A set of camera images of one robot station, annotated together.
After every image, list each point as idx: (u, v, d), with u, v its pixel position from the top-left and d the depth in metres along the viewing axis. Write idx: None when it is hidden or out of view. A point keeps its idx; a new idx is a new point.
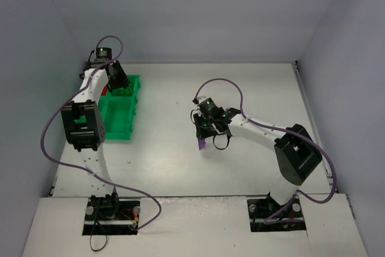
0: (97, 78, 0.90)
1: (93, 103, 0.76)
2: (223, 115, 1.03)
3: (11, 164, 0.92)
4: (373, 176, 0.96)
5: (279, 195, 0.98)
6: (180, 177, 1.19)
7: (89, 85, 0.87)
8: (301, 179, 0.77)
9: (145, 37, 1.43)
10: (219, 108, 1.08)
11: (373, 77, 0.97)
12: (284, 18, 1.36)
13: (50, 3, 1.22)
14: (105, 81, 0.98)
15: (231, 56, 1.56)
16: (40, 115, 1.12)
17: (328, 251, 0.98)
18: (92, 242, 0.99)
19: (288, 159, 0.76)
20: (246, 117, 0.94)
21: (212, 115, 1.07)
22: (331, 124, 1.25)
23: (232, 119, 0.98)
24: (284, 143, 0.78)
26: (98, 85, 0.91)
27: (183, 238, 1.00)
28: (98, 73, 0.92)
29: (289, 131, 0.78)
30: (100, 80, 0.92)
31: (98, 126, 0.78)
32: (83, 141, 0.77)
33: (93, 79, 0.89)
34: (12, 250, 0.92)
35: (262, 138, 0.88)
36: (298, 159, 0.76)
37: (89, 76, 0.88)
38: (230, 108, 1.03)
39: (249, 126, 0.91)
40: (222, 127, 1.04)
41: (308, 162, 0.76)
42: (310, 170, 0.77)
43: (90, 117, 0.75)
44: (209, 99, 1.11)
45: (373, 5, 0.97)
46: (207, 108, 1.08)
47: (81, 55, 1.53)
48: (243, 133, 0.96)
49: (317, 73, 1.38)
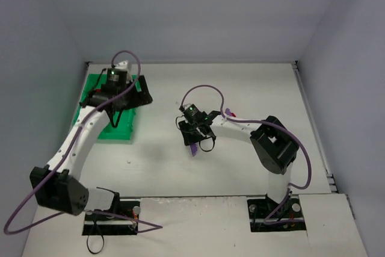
0: (89, 127, 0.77)
1: (70, 176, 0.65)
2: (206, 118, 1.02)
3: (10, 164, 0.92)
4: (373, 176, 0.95)
5: (275, 194, 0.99)
6: (180, 178, 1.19)
7: (74, 142, 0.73)
8: (281, 168, 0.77)
9: (145, 38, 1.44)
10: (202, 112, 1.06)
11: (373, 78, 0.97)
12: (284, 18, 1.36)
13: (50, 3, 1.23)
14: (104, 124, 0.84)
15: (231, 56, 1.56)
16: (40, 115, 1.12)
17: (329, 251, 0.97)
18: (90, 238, 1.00)
19: (266, 148, 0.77)
20: (224, 115, 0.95)
21: (196, 120, 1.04)
22: (331, 124, 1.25)
23: (213, 121, 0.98)
24: (259, 134, 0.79)
26: (89, 136, 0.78)
27: (182, 238, 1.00)
28: (93, 118, 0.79)
29: (263, 121, 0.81)
30: (93, 130, 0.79)
31: (74, 200, 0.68)
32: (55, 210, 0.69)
33: (83, 129, 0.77)
34: (12, 250, 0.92)
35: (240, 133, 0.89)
36: (275, 148, 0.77)
37: (79, 127, 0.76)
38: (212, 111, 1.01)
39: (230, 124, 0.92)
40: (206, 130, 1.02)
41: (286, 150, 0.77)
42: (289, 157, 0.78)
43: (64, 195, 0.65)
44: (192, 105, 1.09)
45: (373, 3, 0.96)
46: (190, 113, 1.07)
47: (80, 56, 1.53)
48: (224, 133, 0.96)
49: (317, 73, 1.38)
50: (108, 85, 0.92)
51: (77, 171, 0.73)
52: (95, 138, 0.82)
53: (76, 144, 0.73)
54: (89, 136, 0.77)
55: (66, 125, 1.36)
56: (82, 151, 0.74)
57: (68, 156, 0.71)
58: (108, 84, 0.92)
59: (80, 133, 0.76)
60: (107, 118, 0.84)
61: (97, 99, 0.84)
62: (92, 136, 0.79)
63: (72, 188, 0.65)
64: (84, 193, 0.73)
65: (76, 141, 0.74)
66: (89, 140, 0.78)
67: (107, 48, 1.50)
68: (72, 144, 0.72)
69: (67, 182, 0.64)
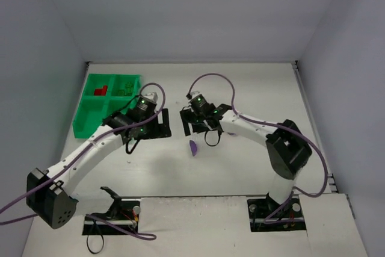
0: (100, 145, 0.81)
1: (59, 191, 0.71)
2: (215, 111, 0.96)
3: (10, 164, 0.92)
4: (373, 176, 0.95)
5: (277, 195, 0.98)
6: (180, 177, 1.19)
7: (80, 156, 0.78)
8: (293, 173, 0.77)
9: (145, 37, 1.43)
10: (210, 105, 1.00)
11: (373, 77, 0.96)
12: (284, 18, 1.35)
13: (50, 3, 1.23)
14: (115, 147, 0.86)
15: (231, 56, 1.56)
16: (40, 115, 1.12)
17: (329, 251, 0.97)
18: (90, 236, 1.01)
19: (280, 153, 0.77)
20: (237, 112, 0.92)
21: (204, 112, 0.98)
22: (331, 124, 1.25)
23: (223, 115, 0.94)
24: (274, 138, 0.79)
26: (98, 153, 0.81)
27: (182, 238, 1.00)
28: (106, 139, 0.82)
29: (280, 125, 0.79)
30: (103, 149, 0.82)
31: (55, 213, 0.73)
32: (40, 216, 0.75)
33: (94, 146, 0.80)
34: (12, 250, 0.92)
35: (254, 133, 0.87)
36: (290, 154, 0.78)
37: (89, 144, 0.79)
38: (222, 105, 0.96)
39: (242, 123, 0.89)
40: (214, 124, 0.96)
41: (300, 157, 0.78)
42: (301, 164, 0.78)
43: (49, 210, 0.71)
44: (201, 94, 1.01)
45: (374, 3, 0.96)
46: (198, 104, 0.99)
47: (81, 56, 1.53)
48: (234, 130, 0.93)
49: (317, 73, 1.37)
50: (135, 112, 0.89)
51: (74, 183, 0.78)
52: (103, 156, 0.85)
53: (80, 159, 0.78)
54: (97, 154, 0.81)
55: (67, 125, 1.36)
56: (84, 167, 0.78)
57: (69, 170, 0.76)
58: (135, 109, 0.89)
59: (91, 149, 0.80)
60: (118, 142, 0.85)
61: (118, 121, 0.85)
62: (100, 154, 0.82)
63: (57, 205, 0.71)
64: (68, 209, 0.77)
65: (82, 156, 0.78)
66: (96, 157, 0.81)
67: (107, 47, 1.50)
68: (77, 159, 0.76)
69: (55, 195, 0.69)
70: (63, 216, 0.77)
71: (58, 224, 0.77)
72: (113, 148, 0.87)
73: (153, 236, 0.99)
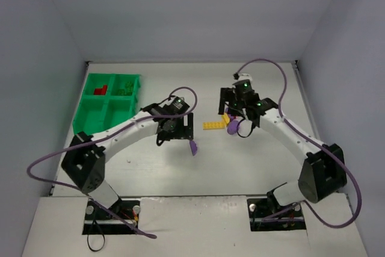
0: (139, 127, 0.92)
1: (101, 153, 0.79)
2: (258, 105, 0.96)
3: (10, 164, 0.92)
4: (373, 175, 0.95)
5: (282, 196, 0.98)
6: (180, 177, 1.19)
7: (122, 130, 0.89)
8: (318, 198, 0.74)
9: (145, 37, 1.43)
10: (255, 94, 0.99)
11: (373, 77, 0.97)
12: (284, 18, 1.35)
13: (50, 3, 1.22)
14: (148, 133, 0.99)
15: (231, 56, 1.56)
16: (40, 115, 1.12)
17: (328, 250, 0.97)
18: (90, 236, 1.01)
19: (315, 177, 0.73)
20: (283, 115, 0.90)
21: (245, 101, 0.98)
22: (331, 124, 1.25)
23: (267, 111, 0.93)
24: (316, 160, 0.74)
26: (136, 133, 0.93)
27: (182, 238, 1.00)
28: (145, 123, 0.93)
29: (325, 148, 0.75)
30: (142, 130, 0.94)
31: (91, 176, 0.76)
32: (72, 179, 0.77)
33: (134, 126, 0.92)
34: (12, 250, 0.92)
35: (293, 143, 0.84)
36: (324, 180, 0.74)
37: (132, 122, 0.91)
38: (272, 102, 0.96)
39: (284, 127, 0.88)
40: (252, 117, 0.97)
41: (331, 186, 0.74)
42: (331, 192, 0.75)
43: (89, 164, 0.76)
44: (248, 82, 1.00)
45: (374, 2, 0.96)
46: (243, 91, 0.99)
47: (80, 55, 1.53)
48: (273, 130, 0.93)
49: (317, 73, 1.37)
50: (171, 108, 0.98)
51: (109, 154, 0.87)
52: (137, 138, 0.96)
53: (121, 133, 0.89)
54: (135, 134, 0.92)
55: (67, 124, 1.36)
56: (123, 141, 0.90)
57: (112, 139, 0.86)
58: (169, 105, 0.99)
59: (132, 128, 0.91)
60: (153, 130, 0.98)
61: (156, 111, 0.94)
62: (136, 135, 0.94)
63: (99, 161, 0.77)
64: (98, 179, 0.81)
65: (124, 131, 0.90)
66: (132, 136, 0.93)
67: (107, 47, 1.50)
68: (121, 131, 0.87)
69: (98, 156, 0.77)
70: (92, 183, 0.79)
71: (85, 189, 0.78)
72: (145, 135, 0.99)
73: (154, 235, 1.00)
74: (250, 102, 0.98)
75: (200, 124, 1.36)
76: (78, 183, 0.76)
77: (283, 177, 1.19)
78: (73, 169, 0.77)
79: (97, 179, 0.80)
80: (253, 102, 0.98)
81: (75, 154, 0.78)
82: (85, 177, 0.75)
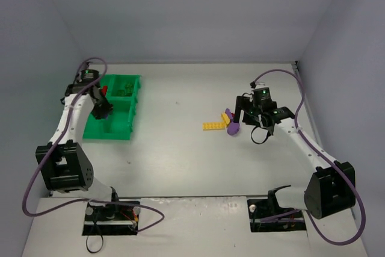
0: (79, 108, 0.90)
1: (74, 144, 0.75)
2: (274, 112, 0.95)
3: (9, 164, 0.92)
4: (373, 175, 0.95)
5: (283, 199, 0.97)
6: (181, 178, 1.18)
7: (69, 121, 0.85)
8: (322, 215, 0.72)
9: (145, 37, 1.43)
10: (272, 103, 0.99)
11: (373, 78, 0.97)
12: (284, 18, 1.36)
13: (50, 3, 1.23)
14: (89, 107, 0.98)
15: (231, 56, 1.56)
16: (40, 115, 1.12)
17: (328, 250, 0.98)
18: (90, 237, 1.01)
19: (321, 192, 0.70)
20: (298, 126, 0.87)
21: (262, 108, 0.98)
22: (331, 125, 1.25)
23: (283, 120, 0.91)
24: (323, 177, 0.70)
26: (82, 113, 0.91)
27: (183, 239, 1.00)
28: (80, 101, 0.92)
29: (336, 167, 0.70)
30: (82, 108, 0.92)
31: (83, 170, 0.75)
32: (67, 186, 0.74)
33: (74, 109, 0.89)
34: (12, 250, 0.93)
35: (304, 155, 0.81)
36: (329, 197, 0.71)
37: (70, 107, 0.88)
38: (287, 110, 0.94)
39: (298, 138, 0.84)
40: (267, 123, 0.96)
41: (337, 203, 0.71)
42: (336, 210, 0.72)
43: (71, 161, 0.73)
44: (267, 88, 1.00)
45: (374, 3, 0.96)
46: (261, 97, 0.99)
47: (80, 56, 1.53)
48: (285, 139, 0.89)
49: (317, 73, 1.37)
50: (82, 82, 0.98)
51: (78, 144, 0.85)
52: (83, 118, 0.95)
53: (71, 123, 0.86)
54: (80, 115, 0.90)
55: None
56: (78, 127, 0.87)
57: (69, 131, 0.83)
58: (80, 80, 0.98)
59: (73, 114, 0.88)
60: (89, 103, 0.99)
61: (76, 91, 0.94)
62: (82, 114, 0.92)
63: (79, 151, 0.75)
64: (88, 168, 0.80)
65: (70, 120, 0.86)
66: (81, 118, 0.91)
67: (106, 48, 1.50)
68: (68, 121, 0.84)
69: (74, 147, 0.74)
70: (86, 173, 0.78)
71: (86, 184, 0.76)
72: (88, 109, 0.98)
73: (162, 216, 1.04)
74: (266, 109, 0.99)
75: (200, 125, 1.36)
76: (76, 183, 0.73)
77: (283, 177, 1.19)
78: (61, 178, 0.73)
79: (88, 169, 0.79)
80: (269, 109, 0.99)
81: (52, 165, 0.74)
82: (79, 173, 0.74)
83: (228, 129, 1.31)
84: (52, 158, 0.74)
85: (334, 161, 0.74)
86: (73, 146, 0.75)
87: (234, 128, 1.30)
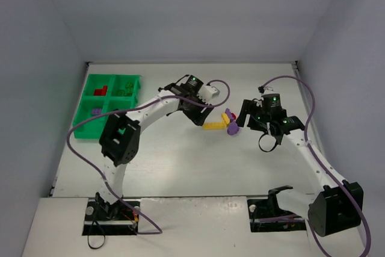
0: (164, 103, 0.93)
1: (137, 127, 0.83)
2: (284, 121, 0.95)
3: (9, 165, 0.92)
4: (372, 175, 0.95)
5: (284, 201, 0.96)
6: (181, 177, 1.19)
7: (151, 106, 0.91)
8: (325, 233, 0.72)
9: (145, 37, 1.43)
10: (282, 110, 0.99)
11: (373, 78, 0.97)
12: (285, 18, 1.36)
13: (50, 4, 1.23)
14: (174, 108, 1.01)
15: (231, 56, 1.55)
16: (40, 115, 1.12)
17: (326, 248, 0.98)
18: (91, 237, 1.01)
19: (326, 212, 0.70)
20: (307, 139, 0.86)
21: (272, 115, 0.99)
22: (330, 124, 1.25)
23: (292, 132, 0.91)
24: (331, 196, 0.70)
26: (162, 109, 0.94)
27: (182, 238, 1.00)
28: (169, 100, 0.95)
29: (343, 188, 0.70)
30: (166, 106, 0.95)
31: (127, 149, 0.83)
32: (109, 149, 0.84)
33: (160, 102, 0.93)
34: (12, 250, 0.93)
35: (311, 171, 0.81)
36: (334, 216, 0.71)
37: (159, 98, 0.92)
38: (297, 121, 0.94)
39: (305, 152, 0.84)
40: (275, 132, 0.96)
41: (340, 222, 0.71)
42: (340, 229, 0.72)
43: (126, 136, 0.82)
44: (277, 95, 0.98)
45: (374, 4, 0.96)
46: (271, 105, 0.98)
47: (80, 56, 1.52)
48: (293, 151, 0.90)
49: (317, 73, 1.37)
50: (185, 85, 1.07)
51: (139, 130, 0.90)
52: (160, 115, 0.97)
53: (149, 109, 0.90)
54: (160, 110, 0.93)
55: (67, 124, 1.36)
56: (151, 117, 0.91)
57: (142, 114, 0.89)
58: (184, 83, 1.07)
59: (157, 104, 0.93)
60: (174, 106, 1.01)
61: (174, 89, 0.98)
62: (162, 111, 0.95)
63: (134, 135, 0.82)
64: (133, 151, 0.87)
65: (151, 106, 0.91)
66: (159, 112, 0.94)
67: (107, 48, 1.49)
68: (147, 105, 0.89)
69: (133, 130, 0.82)
70: (127, 154, 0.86)
71: (121, 160, 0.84)
72: (169, 111, 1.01)
73: (159, 230, 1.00)
74: (275, 117, 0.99)
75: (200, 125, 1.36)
76: (116, 153, 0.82)
77: (282, 177, 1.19)
78: (112, 141, 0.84)
79: (132, 150, 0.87)
80: (278, 117, 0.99)
81: (113, 127, 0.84)
82: (122, 149, 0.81)
83: (228, 129, 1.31)
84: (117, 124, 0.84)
85: (342, 180, 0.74)
86: (136, 127, 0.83)
87: (235, 128, 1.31)
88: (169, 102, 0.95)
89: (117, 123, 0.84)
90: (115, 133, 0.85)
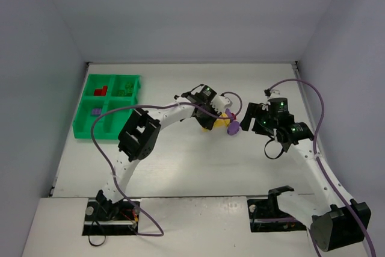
0: (181, 108, 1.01)
1: (157, 125, 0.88)
2: (293, 129, 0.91)
3: (8, 165, 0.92)
4: (373, 176, 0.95)
5: (285, 203, 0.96)
6: (181, 178, 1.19)
7: (170, 109, 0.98)
8: (328, 248, 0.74)
9: (145, 37, 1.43)
10: (289, 115, 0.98)
11: (373, 79, 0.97)
12: (285, 18, 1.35)
13: (50, 4, 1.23)
14: (188, 114, 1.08)
15: (231, 57, 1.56)
16: (40, 117, 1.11)
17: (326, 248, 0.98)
18: (91, 236, 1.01)
19: (331, 231, 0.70)
20: (316, 152, 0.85)
21: (278, 120, 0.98)
22: (330, 125, 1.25)
23: (300, 142, 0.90)
24: (337, 215, 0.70)
26: (179, 114, 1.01)
27: (181, 238, 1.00)
28: (186, 105, 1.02)
29: (351, 208, 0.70)
30: (183, 111, 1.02)
31: (146, 145, 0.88)
32: (127, 144, 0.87)
33: (178, 106, 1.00)
34: (12, 251, 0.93)
35: (318, 186, 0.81)
36: (339, 235, 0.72)
37: (178, 102, 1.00)
38: (307, 129, 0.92)
39: (314, 166, 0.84)
40: (283, 139, 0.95)
41: (343, 239, 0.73)
42: (341, 244, 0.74)
43: (147, 132, 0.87)
44: (284, 100, 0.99)
45: (374, 4, 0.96)
46: (278, 109, 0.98)
47: (80, 56, 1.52)
48: (301, 164, 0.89)
49: (317, 73, 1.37)
50: (200, 94, 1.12)
51: None
52: (175, 120, 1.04)
53: (169, 112, 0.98)
54: (178, 114, 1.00)
55: (67, 125, 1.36)
56: (169, 118, 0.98)
57: (162, 114, 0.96)
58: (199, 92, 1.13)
59: (176, 108, 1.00)
60: (189, 113, 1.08)
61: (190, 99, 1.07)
62: (178, 115, 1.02)
63: (154, 132, 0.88)
64: (148, 148, 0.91)
65: (170, 110, 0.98)
66: (176, 117, 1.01)
67: (107, 48, 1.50)
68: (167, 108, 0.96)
69: (154, 127, 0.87)
70: (144, 150, 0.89)
71: (138, 156, 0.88)
72: (184, 116, 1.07)
73: (161, 233, 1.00)
74: (282, 123, 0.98)
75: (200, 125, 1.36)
76: (134, 148, 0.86)
77: (282, 178, 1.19)
78: (130, 137, 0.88)
79: (148, 148, 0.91)
80: (286, 123, 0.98)
81: (134, 123, 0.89)
82: (141, 144, 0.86)
83: (228, 129, 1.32)
84: (138, 121, 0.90)
85: (350, 199, 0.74)
86: (157, 126, 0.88)
87: (234, 127, 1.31)
88: (186, 108, 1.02)
89: (138, 121, 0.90)
90: (135, 130, 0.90)
